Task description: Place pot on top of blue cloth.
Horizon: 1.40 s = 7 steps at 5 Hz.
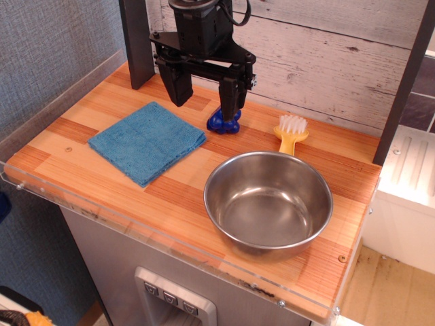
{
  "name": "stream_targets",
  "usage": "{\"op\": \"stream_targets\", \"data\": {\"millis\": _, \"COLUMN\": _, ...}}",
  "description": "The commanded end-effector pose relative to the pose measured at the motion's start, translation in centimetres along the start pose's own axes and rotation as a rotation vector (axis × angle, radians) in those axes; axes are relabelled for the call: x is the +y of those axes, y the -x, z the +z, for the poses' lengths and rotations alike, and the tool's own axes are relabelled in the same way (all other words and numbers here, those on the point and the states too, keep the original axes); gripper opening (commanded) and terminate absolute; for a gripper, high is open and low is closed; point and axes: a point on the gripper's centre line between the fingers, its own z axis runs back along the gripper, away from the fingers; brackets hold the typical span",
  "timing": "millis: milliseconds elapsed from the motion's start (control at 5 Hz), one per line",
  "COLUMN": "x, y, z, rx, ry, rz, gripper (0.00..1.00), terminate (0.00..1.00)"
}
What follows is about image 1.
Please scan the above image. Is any dark grey right post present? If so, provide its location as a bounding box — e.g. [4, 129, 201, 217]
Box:
[372, 0, 434, 166]

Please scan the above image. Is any dark grey post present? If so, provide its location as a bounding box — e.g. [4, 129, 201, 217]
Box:
[118, 0, 155, 90]
[372, 0, 434, 166]

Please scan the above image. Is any grey toy fridge cabinet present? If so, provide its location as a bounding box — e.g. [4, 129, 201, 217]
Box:
[61, 209, 310, 325]

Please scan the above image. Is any blue folded cloth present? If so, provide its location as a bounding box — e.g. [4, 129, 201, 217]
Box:
[88, 102, 206, 187]

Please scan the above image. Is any silver dispenser panel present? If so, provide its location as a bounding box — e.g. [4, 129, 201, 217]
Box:
[135, 266, 218, 325]

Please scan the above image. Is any orange object bottom left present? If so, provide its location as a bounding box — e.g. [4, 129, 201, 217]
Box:
[1, 310, 54, 326]

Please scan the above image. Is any yellow dish brush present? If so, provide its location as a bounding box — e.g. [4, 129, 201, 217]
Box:
[273, 115, 309, 156]

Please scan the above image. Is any blue toy grape bunch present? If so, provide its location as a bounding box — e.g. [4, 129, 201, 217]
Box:
[207, 107, 242, 134]

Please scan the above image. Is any dark grey left post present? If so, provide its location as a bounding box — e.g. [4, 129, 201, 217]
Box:
[118, 0, 155, 90]

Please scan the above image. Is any white toy sink unit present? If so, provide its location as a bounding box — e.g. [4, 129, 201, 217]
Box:
[362, 50, 435, 272]

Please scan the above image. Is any clear acrylic front guard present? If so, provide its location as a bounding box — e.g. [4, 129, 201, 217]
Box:
[1, 163, 340, 325]

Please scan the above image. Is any stainless steel pot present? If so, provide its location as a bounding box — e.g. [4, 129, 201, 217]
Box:
[203, 151, 333, 261]

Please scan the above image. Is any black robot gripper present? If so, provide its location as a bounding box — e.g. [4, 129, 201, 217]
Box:
[150, 1, 256, 122]

